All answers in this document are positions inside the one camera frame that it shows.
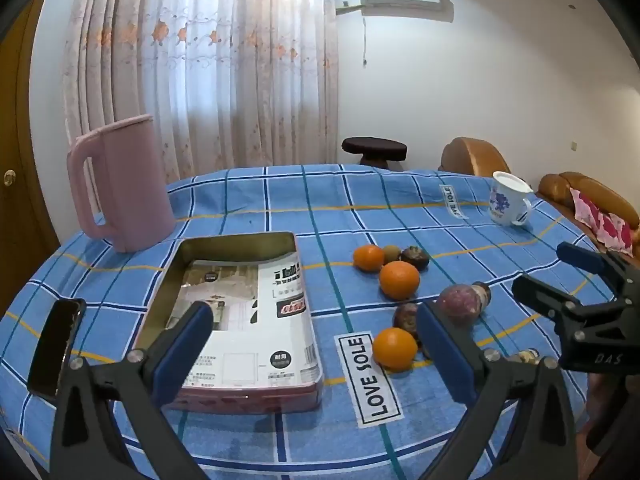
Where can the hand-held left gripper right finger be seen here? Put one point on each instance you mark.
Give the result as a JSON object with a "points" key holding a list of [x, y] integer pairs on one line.
{"points": [[450, 355]]}

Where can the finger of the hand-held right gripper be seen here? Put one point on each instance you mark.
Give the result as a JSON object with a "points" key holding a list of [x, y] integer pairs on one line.
{"points": [[582, 256], [542, 295]]}

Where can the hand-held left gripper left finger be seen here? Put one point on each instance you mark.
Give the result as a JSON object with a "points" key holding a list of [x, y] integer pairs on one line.
{"points": [[182, 350]]}

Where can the purple passion fruit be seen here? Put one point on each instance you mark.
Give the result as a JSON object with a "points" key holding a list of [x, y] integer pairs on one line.
{"points": [[458, 303]]}

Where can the orange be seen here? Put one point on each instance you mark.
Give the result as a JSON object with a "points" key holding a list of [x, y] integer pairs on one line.
{"points": [[368, 258], [395, 349], [399, 280]]}

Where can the dark mangosteen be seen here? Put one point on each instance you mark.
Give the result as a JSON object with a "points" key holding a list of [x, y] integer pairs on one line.
{"points": [[483, 296], [415, 257], [406, 319]]}

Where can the pink metal tin box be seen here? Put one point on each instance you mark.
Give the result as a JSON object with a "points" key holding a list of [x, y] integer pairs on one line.
{"points": [[300, 390]]}

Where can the pink floral cushion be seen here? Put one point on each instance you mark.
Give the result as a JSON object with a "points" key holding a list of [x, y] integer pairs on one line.
{"points": [[602, 220]]}

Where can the printed paper leaflet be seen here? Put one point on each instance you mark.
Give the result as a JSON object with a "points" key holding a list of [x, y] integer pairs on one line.
{"points": [[270, 330]]}

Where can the white mug with blue print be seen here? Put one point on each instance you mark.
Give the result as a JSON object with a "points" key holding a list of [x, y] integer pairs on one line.
{"points": [[506, 200]]}

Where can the brown kiwi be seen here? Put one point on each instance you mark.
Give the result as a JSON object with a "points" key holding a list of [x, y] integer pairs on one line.
{"points": [[391, 254]]}

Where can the black smartphone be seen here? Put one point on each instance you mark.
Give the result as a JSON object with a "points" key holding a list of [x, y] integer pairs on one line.
{"points": [[52, 350]]}

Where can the pink plastic pitcher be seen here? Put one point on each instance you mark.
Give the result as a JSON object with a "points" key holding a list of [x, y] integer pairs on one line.
{"points": [[130, 185]]}

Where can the blue plaid tablecloth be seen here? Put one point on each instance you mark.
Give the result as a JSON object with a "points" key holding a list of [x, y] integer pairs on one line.
{"points": [[280, 200]]}

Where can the dark round stool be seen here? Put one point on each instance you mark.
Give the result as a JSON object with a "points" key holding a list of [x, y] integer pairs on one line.
{"points": [[374, 146]]}

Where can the brass door knob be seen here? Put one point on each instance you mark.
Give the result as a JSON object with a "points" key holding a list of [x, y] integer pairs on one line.
{"points": [[10, 177]]}

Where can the brown wooden door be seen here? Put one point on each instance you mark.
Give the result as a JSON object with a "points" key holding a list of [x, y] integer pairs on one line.
{"points": [[25, 135]]}

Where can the sheer floral curtain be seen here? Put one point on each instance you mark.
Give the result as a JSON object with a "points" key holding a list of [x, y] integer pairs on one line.
{"points": [[200, 70]]}

